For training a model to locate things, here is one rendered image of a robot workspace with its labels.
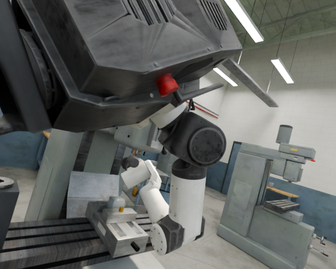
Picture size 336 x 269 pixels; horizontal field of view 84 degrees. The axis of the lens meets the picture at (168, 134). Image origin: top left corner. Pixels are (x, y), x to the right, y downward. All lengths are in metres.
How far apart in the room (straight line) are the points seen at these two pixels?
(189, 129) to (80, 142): 0.93
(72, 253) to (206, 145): 0.67
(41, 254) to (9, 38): 0.70
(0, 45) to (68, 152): 0.98
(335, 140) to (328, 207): 1.88
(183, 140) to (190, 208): 0.18
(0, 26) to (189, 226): 0.49
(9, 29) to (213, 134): 0.35
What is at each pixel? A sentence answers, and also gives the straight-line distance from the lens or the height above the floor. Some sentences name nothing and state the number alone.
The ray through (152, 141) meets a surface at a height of 1.37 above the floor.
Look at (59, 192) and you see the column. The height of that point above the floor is 0.93.
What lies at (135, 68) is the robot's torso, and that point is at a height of 1.45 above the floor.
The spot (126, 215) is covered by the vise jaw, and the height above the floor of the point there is 1.01.
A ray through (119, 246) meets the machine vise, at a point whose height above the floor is 0.95.
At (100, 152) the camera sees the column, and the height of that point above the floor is 1.20.
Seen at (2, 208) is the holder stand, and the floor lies 1.04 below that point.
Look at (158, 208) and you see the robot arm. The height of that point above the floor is 1.18.
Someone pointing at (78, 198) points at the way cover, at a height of 0.93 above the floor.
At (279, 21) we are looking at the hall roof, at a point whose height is 6.14.
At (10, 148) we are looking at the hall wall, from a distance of 5.09.
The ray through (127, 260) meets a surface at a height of 0.83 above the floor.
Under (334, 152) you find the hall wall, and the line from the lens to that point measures 7.15.
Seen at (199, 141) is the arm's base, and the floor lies 1.40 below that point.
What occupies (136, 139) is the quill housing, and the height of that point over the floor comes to 1.36.
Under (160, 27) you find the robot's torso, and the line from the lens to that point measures 0.29.
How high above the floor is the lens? 1.38
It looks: 2 degrees up
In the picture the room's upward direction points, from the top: 16 degrees clockwise
